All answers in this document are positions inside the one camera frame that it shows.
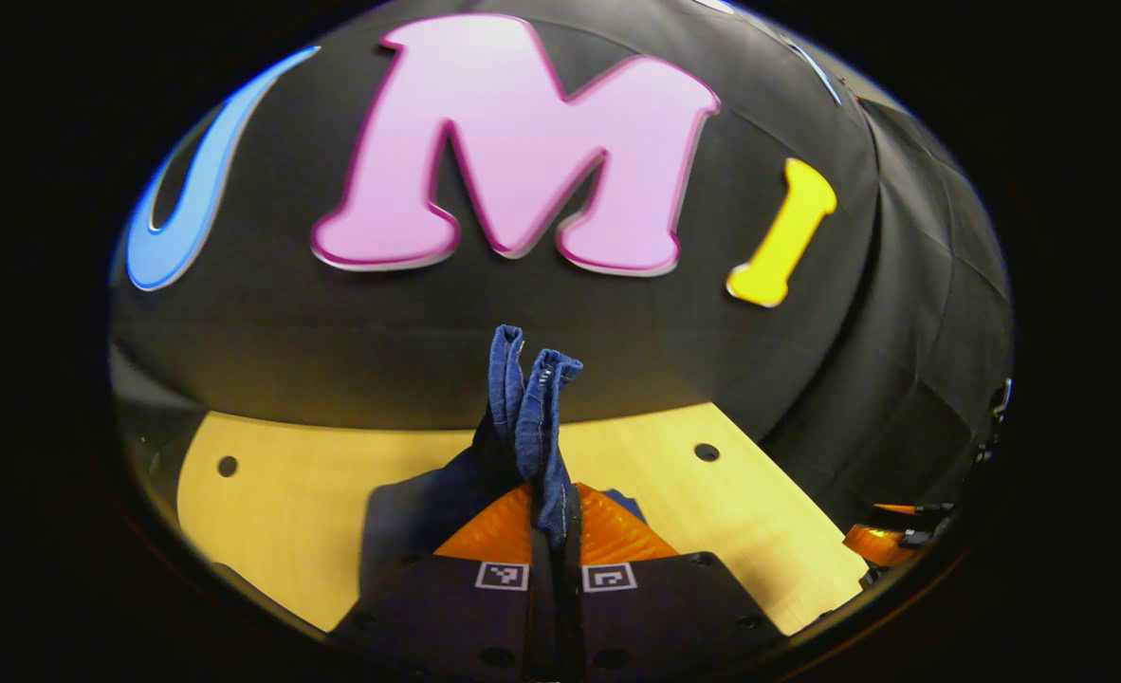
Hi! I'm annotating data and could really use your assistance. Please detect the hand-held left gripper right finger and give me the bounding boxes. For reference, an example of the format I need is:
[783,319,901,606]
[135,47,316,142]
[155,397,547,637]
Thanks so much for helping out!
[560,482,791,679]

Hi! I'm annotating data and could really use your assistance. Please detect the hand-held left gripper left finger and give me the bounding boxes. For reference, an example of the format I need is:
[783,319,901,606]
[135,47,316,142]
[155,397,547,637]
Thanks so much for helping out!
[328,482,561,679]

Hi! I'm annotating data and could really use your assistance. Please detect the blue jeans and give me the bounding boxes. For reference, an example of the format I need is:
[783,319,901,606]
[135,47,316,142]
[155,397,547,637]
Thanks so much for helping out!
[359,324,649,572]

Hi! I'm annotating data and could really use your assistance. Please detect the black backdrop cloth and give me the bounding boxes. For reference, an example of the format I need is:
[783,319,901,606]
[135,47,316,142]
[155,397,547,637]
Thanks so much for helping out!
[108,0,1015,532]

